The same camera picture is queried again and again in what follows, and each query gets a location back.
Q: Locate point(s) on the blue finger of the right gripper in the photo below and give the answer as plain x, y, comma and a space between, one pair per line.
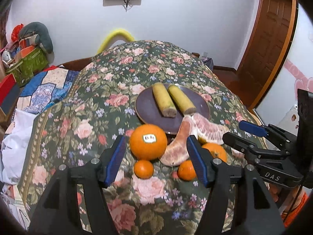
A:
241, 148
257, 130

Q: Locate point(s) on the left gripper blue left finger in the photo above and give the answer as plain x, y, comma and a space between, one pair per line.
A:
95, 176

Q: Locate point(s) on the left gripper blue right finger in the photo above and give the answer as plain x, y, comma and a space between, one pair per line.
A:
217, 176

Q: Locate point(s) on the medium orange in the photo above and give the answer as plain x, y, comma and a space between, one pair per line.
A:
216, 151

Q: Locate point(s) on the small mandarin orange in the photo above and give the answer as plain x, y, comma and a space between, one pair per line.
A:
186, 171
143, 169

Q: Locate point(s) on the wide peeled pomelo piece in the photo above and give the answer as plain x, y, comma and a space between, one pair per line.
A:
209, 132

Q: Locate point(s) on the narrow peeled pomelo segment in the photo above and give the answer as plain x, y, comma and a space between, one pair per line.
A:
176, 152

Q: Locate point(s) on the large orange with sticker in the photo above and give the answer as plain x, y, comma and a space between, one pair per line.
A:
148, 142

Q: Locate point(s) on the yellow sugarcane piece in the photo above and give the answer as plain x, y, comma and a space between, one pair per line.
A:
184, 104
163, 100

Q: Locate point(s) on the floral green bedspread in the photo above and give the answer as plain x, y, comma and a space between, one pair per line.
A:
100, 106

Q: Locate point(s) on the white sheet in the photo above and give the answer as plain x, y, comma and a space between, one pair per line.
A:
14, 147

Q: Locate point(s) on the purple round plate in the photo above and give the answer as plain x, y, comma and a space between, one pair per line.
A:
148, 112

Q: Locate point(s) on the blue patchwork quilt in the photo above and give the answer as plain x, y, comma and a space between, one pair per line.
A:
46, 89

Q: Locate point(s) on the brown wooden door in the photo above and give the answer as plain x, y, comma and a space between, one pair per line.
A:
267, 48

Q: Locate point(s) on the red flat box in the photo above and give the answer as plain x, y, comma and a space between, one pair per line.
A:
6, 86

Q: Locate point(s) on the orange box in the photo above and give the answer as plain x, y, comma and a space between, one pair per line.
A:
23, 53

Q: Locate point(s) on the yellow fuzzy headboard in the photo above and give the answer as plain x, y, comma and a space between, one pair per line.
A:
115, 35

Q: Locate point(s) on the grey green plush pillow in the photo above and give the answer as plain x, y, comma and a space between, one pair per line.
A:
41, 33

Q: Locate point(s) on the red fabric flower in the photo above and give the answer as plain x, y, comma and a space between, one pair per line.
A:
15, 32

